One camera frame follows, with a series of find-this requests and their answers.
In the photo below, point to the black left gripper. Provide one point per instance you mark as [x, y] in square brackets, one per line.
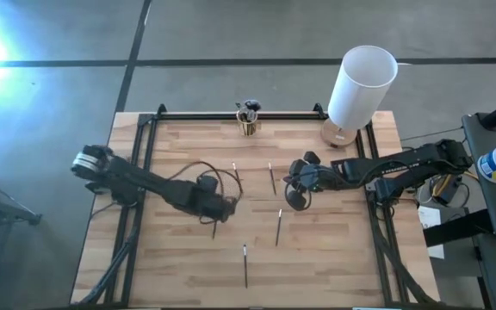
[207, 204]

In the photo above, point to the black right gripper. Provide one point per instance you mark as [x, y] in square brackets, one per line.
[321, 178]

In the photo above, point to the thin black makeup brush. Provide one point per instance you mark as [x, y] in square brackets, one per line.
[235, 170]
[245, 267]
[272, 178]
[278, 228]
[214, 230]

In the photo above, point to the fluffy black powder brush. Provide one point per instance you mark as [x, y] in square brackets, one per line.
[253, 104]

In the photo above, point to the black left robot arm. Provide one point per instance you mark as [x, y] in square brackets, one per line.
[144, 183]

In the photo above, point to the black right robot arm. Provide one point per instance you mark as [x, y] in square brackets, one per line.
[403, 165]

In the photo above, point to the white shade lamp wooden base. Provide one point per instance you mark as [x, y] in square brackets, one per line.
[360, 90]

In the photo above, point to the white paper sheet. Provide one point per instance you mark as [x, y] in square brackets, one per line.
[429, 217]

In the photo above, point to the black power box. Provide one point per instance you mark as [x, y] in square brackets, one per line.
[446, 196]

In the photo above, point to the black crossbar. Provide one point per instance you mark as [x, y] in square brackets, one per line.
[454, 228]

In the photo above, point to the dark metal stand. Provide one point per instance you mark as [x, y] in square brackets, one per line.
[2, 202]

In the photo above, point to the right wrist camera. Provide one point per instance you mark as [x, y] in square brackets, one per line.
[311, 157]

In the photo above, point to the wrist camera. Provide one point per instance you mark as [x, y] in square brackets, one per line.
[208, 183]
[311, 157]

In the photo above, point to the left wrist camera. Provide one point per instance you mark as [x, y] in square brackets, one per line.
[208, 183]

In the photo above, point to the black table frame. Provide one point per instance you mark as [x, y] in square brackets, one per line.
[274, 116]

